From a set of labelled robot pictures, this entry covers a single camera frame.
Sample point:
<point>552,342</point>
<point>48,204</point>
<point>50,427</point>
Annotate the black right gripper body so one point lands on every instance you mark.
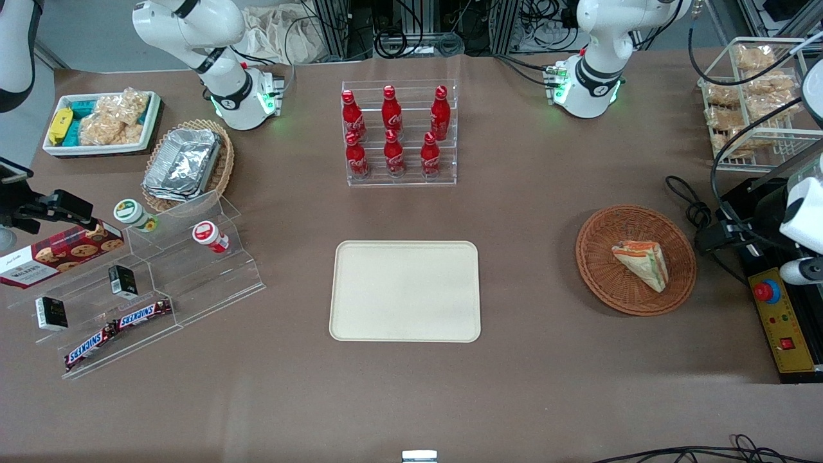
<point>14,209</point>

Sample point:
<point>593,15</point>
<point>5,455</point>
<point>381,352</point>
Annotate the triangle sandwich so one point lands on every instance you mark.
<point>643,260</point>

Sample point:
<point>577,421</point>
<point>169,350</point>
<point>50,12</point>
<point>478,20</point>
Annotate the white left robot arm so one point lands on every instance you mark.
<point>591,80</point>

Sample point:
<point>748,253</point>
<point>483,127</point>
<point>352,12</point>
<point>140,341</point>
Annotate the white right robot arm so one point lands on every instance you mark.
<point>225,83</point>

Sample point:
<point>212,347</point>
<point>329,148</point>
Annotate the oval tan wicker basket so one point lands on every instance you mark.
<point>225,161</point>

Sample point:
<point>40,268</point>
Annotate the cream rectangular tray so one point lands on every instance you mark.
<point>405,292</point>

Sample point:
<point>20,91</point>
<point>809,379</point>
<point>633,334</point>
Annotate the round brown wicker basket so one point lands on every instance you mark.
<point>604,270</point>

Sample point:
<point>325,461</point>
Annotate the red cookie box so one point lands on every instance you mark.
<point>58,254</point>

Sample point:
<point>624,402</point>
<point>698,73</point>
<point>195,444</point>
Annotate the green lid white cup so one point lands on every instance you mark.
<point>132,213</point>

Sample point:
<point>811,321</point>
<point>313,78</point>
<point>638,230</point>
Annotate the white rectangular bin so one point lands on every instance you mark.
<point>51,148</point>

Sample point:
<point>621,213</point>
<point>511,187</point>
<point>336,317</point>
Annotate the yellow snack pack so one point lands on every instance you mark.
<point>60,125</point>

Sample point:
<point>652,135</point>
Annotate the small black box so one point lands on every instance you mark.
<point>51,313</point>
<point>122,281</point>

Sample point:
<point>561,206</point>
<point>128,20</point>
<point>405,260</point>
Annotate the clear bag rice crackers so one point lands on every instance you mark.
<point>112,119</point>

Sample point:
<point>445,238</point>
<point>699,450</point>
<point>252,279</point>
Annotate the teal snack pack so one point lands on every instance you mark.
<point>82,106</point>

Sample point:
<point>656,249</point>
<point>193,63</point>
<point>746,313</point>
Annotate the stacked aluminium foil containers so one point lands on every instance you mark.
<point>183,164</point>

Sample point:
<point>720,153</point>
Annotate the Snickers bar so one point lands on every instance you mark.
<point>143,314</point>
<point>90,347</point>

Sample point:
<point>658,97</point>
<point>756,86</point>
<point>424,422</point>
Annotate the clear acrylic tiered shelf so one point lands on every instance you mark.
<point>193,276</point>

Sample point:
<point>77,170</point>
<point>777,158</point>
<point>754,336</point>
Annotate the red lid white cup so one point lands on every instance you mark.
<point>209,235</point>

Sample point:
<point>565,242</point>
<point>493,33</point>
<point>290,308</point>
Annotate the beige cloth bag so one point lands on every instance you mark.
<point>283,35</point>

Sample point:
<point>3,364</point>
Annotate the red cola bottle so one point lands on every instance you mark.
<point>391,112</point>
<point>393,155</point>
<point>430,157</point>
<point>352,116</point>
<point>356,157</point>
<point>440,114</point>

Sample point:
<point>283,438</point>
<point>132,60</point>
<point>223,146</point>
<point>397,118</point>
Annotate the clear acrylic bottle rack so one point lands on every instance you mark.
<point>411,177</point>

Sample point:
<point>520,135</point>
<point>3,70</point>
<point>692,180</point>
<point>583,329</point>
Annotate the small silver metal block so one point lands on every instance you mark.
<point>419,456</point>

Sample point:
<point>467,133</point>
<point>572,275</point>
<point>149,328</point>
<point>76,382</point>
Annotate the clear bag fried snacks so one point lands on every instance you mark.
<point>721,95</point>
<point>755,58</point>
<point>726,145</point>
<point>768,108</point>
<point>723,119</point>
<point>768,83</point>

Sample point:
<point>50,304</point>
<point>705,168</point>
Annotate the black yellow emergency stop box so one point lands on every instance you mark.
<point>781,321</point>

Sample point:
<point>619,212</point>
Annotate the aluminium frame post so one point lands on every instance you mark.
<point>334,29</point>

